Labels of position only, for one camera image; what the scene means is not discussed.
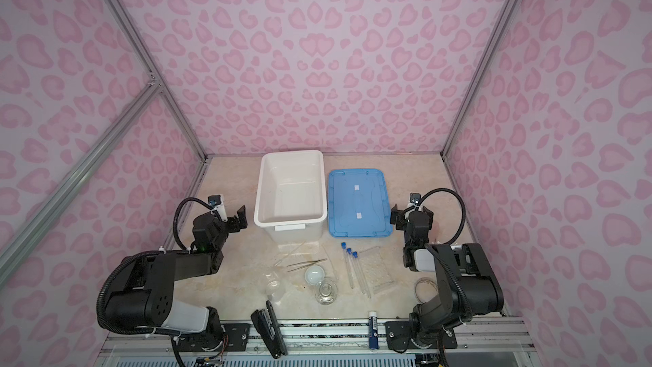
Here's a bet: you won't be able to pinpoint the white plastic storage bin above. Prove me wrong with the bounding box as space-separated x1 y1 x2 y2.
254 150 328 245

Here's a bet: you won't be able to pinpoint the blue capped glass test tube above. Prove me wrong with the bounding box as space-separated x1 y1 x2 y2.
341 242 355 290

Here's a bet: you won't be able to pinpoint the clear acrylic test tube rack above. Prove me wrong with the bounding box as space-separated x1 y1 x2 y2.
358 247 396 295

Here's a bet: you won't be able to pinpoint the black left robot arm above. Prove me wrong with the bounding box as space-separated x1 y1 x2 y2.
96 206 248 352

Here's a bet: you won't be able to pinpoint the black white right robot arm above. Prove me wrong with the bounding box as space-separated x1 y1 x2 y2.
385 207 504 353

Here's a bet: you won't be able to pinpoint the blue plastic bin lid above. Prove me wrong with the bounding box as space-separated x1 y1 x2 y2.
327 168 392 239

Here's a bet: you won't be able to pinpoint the glass stirring rod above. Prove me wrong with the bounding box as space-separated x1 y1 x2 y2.
273 242 305 267

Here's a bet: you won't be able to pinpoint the metal tweezers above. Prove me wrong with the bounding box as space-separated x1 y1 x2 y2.
286 258 326 273

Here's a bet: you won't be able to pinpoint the small white round dish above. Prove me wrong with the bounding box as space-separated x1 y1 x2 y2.
304 265 325 286

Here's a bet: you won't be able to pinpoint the blue white marker pen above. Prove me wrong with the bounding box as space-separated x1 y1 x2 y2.
368 311 380 350

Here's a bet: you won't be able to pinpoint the black stapler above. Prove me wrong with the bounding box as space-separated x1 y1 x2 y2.
251 300 288 359

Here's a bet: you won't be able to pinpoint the clear glass flask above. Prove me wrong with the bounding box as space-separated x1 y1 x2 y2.
314 278 338 306

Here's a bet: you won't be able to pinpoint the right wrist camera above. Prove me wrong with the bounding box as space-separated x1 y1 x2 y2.
409 193 423 211

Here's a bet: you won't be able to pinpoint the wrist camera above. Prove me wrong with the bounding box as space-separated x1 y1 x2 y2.
409 193 423 211
208 195 228 222

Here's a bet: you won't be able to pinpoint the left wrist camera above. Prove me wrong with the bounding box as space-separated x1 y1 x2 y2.
208 195 228 222

